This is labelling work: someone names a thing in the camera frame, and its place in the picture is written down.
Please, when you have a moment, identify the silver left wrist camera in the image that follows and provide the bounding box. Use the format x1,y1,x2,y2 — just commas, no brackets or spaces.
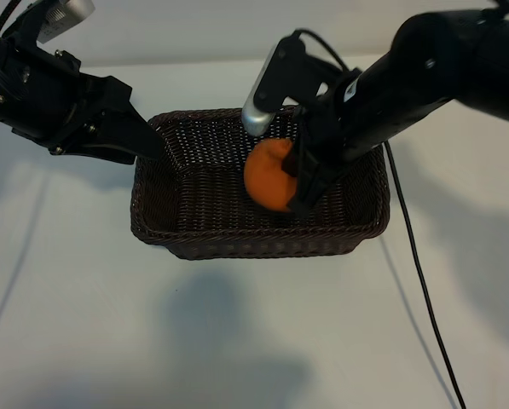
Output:
6,0,96,46

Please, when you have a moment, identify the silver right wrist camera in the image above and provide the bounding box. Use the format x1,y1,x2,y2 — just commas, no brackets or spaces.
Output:
240,28,336,136

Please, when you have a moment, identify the dark brown wicker basket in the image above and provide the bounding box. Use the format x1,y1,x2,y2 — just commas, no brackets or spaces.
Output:
129,106,390,260

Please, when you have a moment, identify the orange fruit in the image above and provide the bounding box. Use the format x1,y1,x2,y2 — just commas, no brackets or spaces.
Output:
243,138,301,213

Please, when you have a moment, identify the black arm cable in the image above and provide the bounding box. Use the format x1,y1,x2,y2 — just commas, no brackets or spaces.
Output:
0,0,25,35
294,28,468,409

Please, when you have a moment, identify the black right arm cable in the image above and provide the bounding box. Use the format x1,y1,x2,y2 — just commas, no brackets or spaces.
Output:
294,28,468,409

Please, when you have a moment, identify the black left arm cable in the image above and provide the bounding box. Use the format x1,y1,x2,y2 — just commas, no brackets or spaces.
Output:
0,0,25,35

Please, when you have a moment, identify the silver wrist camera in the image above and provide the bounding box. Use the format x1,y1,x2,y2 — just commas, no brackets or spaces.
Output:
6,0,96,46
240,28,336,136

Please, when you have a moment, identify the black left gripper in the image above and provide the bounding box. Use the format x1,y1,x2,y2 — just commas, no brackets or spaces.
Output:
0,36,165,166

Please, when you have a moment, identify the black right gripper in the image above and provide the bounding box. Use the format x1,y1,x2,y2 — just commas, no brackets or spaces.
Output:
281,33,455,214

